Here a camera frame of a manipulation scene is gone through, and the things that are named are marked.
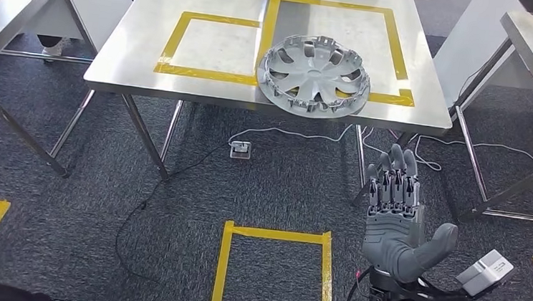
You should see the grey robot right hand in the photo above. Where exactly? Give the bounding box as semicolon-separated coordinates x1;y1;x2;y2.
357;141;466;289

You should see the silver plastic wheel cover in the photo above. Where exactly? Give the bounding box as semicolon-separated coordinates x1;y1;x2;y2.
254;31;375;123

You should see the silver floor socket box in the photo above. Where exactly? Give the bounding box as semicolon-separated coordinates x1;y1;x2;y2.
228;140;254;161

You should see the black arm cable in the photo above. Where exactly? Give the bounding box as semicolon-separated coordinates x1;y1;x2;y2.
342;264;375;301

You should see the white floor cable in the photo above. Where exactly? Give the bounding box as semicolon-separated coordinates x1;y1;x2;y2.
360;126;533;181

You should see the white socket cable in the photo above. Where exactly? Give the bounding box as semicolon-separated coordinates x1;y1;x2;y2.
227;114;369;156

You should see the black floor cable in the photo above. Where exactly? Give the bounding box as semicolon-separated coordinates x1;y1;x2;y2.
112;135;231;290

